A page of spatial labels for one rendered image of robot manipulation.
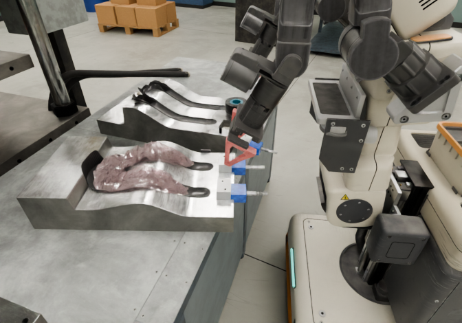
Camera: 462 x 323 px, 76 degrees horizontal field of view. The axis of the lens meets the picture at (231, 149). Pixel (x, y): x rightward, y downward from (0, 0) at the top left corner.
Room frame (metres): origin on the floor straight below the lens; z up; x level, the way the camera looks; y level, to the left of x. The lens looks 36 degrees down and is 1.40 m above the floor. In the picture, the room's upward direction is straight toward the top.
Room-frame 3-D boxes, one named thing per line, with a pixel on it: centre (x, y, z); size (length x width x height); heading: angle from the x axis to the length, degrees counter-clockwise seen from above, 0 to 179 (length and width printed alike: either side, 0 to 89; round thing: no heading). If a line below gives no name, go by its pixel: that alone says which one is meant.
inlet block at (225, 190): (0.56, -0.03, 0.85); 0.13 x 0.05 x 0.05; 89
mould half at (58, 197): (0.62, 0.24, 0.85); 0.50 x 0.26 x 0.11; 89
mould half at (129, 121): (0.98, 0.21, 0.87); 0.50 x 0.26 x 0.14; 72
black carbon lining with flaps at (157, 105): (0.97, 0.20, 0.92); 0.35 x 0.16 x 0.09; 72
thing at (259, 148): (0.81, -0.09, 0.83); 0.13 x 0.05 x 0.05; 67
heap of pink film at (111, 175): (0.62, 0.24, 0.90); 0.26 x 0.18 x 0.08; 89
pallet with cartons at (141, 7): (5.84, 1.69, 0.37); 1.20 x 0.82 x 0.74; 72
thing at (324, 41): (5.06, -1.76, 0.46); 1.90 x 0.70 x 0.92; 154
